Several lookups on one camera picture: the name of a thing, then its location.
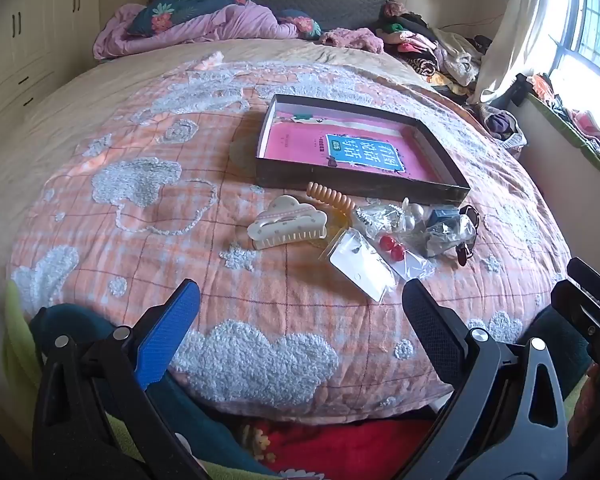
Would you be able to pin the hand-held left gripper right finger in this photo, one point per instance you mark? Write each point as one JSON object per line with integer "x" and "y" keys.
{"x": 430, "y": 332}

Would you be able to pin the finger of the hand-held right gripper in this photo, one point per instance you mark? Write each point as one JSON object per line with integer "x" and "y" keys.
{"x": 577, "y": 307}
{"x": 595, "y": 282}

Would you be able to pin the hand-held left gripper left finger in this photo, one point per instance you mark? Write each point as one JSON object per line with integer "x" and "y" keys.
{"x": 170, "y": 330}

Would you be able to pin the red bead earrings bag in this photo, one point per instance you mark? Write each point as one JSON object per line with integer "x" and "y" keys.
{"x": 392, "y": 247}

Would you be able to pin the white earring card bag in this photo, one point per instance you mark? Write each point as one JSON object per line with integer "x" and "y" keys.
{"x": 360, "y": 270}

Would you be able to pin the clear bag with dark jewelry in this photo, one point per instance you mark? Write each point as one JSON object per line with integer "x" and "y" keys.
{"x": 447, "y": 235}

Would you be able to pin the bag of yellow hair rings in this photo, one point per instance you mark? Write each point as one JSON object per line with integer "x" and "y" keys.
{"x": 339, "y": 220}

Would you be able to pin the dark shallow cardboard box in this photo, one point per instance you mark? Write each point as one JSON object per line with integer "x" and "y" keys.
{"x": 355, "y": 187}

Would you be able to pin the silver jewelry bag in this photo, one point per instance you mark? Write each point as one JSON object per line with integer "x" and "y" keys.
{"x": 375, "y": 217}

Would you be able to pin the orange plaid bedspread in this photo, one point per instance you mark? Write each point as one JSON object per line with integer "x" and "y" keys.
{"x": 180, "y": 260}

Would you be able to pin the person's teal trouser legs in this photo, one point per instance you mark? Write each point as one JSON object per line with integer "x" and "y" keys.
{"x": 75, "y": 317}

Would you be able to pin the small blue box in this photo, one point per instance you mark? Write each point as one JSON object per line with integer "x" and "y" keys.
{"x": 442, "y": 215}

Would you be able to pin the pearl earrings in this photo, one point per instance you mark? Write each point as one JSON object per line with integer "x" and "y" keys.
{"x": 415, "y": 211}

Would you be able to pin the red patterned cloth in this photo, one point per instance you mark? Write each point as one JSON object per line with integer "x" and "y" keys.
{"x": 340, "y": 450}

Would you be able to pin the clothes on windowsill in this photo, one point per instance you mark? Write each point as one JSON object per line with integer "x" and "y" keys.
{"x": 585, "y": 125}

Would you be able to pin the cream hair claw clip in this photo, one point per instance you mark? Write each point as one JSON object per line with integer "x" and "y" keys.
{"x": 285, "y": 220}

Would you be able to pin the bag of clothes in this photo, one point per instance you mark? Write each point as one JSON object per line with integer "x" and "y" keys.
{"x": 502, "y": 127}

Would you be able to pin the beige bed sheet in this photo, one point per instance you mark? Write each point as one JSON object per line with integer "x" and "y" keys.
{"x": 55, "y": 110}

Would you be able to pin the barred window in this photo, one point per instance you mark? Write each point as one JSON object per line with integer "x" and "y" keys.
{"x": 595, "y": 25}

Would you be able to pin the cream curtain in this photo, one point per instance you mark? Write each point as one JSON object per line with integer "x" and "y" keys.
{"x": 520, "y": 25}

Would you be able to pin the pile of clothes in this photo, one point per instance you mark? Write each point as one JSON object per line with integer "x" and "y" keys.
{"x": 430, "y": 45}

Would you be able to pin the pink fuzzy garment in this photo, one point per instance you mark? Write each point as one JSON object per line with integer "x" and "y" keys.
{"x": 350, "y": 39}

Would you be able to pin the pink blanket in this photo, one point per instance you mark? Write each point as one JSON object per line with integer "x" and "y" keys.
{"x": 230, "y": 22}

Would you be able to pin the large floral pillow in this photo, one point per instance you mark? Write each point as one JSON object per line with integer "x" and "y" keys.
{"x": 165, "y": 12}

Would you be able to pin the white wardrobe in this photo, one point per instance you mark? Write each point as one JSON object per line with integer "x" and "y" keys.
{"x": 30, "y": 35}

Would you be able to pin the small floral pillow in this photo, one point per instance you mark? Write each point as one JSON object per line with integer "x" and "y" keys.
{"x": 305, "y": 25}

